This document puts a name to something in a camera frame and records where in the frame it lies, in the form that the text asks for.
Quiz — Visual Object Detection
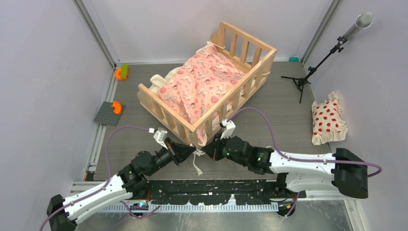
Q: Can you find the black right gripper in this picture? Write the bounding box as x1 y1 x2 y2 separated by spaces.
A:
202 133 249 167

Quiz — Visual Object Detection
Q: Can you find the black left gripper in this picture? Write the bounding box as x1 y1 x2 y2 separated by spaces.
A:
146 137 195 176

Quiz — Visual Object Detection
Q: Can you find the pink unicorn print cushion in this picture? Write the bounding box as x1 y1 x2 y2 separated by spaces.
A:
149 41 245 125

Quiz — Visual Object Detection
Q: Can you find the wooden slatted pet bed frame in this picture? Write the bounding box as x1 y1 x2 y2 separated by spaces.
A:
138 21 277 148

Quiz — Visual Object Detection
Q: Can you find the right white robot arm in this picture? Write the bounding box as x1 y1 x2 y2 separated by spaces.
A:
202 136 368 199

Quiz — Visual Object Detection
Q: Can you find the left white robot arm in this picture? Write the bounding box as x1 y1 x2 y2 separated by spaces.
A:
45 138 196 231

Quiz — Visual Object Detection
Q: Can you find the orange arch toy block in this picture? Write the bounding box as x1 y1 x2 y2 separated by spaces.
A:
111 101 123 115

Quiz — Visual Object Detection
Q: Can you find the grey building block plate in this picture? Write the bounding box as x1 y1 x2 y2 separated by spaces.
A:
94 102 125 126

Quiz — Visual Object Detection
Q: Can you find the orange and green toy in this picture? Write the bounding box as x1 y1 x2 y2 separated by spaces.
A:
115 64 128 81

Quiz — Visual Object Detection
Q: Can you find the white strawberry print pillow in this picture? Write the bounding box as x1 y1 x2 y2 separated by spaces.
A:
311 92 348 145

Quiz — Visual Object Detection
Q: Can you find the small teal block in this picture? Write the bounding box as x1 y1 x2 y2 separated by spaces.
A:
289 57 299 62

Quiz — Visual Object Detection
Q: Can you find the microphone on black stand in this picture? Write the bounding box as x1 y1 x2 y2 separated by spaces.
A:
281 12 374 103

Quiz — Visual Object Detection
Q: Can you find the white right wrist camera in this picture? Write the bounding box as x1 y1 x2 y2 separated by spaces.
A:
220 119 236 139

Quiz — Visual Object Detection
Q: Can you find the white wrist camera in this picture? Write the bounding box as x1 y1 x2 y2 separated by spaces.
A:
153 127 168 149
220 119 236 139

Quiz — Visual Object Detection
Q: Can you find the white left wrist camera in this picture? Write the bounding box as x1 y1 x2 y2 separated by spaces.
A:
153 127 168 149

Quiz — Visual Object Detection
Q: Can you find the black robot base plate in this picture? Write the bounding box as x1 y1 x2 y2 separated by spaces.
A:
122 179 296 205

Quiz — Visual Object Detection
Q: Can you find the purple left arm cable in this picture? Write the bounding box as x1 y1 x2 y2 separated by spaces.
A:
38 125 160 231

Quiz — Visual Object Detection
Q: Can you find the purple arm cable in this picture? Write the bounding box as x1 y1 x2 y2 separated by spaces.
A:
227 107 383 218
38 125 160 231

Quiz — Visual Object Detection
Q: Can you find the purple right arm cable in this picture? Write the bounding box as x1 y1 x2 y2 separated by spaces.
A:
227 107 383 218

